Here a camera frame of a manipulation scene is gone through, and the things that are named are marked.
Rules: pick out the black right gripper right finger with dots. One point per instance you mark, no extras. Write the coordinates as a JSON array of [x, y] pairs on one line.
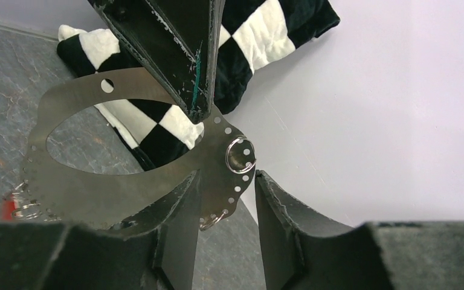
[[301, 248]]

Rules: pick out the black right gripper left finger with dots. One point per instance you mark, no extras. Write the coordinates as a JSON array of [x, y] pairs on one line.
[[159, 242]]

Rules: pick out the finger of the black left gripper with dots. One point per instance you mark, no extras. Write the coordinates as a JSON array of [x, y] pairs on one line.
[[173, 41], [215, 11]]

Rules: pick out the silver metal keyring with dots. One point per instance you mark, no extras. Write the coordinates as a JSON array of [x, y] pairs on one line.
[[240, 155]]

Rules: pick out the red capped key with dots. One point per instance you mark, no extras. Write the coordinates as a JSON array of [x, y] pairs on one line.
[[8, 206]]

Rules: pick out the black white checkered pillow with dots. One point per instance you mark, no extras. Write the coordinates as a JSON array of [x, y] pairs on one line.
[[253, 35]]

